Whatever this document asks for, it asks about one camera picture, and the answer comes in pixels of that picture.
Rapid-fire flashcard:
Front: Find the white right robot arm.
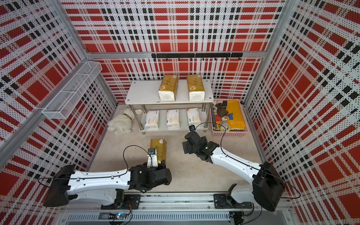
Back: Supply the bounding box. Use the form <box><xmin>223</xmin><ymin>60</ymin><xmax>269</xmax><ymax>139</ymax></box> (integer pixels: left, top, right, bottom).
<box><xmin>182</xmin><ymin>131</ymin><xmax>285</xmax><ymax>212</ymax></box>

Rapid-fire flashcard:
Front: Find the white wire mesh basket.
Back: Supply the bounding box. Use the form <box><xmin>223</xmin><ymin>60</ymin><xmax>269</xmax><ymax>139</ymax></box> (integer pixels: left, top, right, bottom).
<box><xmin>42</xmin><ymin>61</ymin><xmax>102</xmax><ymax>120</ymax></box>

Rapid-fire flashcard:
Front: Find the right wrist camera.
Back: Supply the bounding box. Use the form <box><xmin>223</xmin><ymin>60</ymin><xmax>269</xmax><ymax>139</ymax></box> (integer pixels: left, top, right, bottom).
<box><xmin>189</xmin><ymin>125</ymin><xmax>196</xmax><ymax>132</ymax></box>

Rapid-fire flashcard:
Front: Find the green circuit board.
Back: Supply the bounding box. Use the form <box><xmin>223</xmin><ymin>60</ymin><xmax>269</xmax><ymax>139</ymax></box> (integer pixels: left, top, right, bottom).
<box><xmin>108</xmin><ymin>213</ymin><xmax>128</xmax><ymax>220</ymax></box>

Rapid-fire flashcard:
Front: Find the white two-tier shelf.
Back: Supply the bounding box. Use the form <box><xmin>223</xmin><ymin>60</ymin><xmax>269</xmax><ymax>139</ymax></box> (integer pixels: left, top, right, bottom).
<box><xmin>125</xmin><ymin>79</ymin><xmax>214</xmax><ymax>135</ymax></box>

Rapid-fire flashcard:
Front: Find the pink plastic basket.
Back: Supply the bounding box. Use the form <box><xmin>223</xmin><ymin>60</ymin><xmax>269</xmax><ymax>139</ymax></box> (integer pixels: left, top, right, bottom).
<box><xmin>211</xmin><ymin>98</ymin><xmax>249</xmax><ymax>137</ymax></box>

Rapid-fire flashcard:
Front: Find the white plush toy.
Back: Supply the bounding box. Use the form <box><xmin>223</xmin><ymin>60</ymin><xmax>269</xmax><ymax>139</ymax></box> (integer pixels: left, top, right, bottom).
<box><xmin>107</xmin><ymin>107</ymin><xmax>143</xmax><ymax>135</ymax></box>

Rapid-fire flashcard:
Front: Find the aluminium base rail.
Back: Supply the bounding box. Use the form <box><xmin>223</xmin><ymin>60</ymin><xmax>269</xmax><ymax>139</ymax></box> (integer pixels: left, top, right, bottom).
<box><xmin>56</xmin><ymin>192</ymin><xmax>298</xmax><ymax>225</ymax></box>

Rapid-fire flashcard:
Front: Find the white tissue pack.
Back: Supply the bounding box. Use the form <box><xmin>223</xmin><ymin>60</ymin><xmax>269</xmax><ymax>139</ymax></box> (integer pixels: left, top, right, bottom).
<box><xmin>187</xmin><ymin>108</ymin><xmax>201</xmax><ymax>126</ymax></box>
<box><xmin>166</xmin><ymin>109</ymin><xmax>180</xmax><ymax>128</ymax></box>
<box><xmin>144</xmin><ymin>111</ymin><xmax>159</xmax><ymax>129</ymax></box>

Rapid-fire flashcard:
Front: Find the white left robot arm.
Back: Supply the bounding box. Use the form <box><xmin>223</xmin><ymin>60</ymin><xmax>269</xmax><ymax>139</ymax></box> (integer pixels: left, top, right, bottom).
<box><xmin>43</xmin><ymin>165</ymin><xmax>172</xmax><ymax>210</ymax></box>

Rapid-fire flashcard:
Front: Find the black wall hook rail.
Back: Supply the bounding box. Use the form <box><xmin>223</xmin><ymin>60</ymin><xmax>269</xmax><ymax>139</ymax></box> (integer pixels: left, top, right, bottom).
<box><xmin>151</xmin><ymin>52</ymin><xmax>243</xmax><ymax>60</ymax></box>

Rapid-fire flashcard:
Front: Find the yellow printed cloth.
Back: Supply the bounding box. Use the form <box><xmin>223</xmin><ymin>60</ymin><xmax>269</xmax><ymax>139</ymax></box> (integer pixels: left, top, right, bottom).
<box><xmin>213</xmin><ymin>99</ymin><xmax>246</xmax><ymax>132</ymax></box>

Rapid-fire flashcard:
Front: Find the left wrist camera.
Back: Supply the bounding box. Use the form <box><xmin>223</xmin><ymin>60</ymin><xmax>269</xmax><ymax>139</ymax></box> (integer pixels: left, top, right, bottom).
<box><xmin>147</xmin><ymin>148</ymin><xmax>158</xmax><ymax>168</ymax></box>

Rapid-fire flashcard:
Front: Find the gold tissue pack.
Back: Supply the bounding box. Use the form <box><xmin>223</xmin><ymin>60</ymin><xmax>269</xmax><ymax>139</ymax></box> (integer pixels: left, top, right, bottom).
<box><xmin>158</xmin><ymin>74</ymin><xmax>179</xmax><ymax>101</ymax></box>
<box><xmin>150</xmin><ymin>138</ymin><xmax>167</xmax><ymax>164</ymax></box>
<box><xmin>187</xmin><ymin>75</ymin><xmax>205</xmax><ymax>101</ymax></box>

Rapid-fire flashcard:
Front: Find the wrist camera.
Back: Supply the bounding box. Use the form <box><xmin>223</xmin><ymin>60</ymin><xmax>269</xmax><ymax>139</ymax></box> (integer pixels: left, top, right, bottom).
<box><xmin>147</xmin><ymin>148</ymin><xmax>158</xmax><ymax>168</ymax></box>
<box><xmin>189</xmin><ymin>125</ymin><xmax>196</xmax><ymax>132</ymax></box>

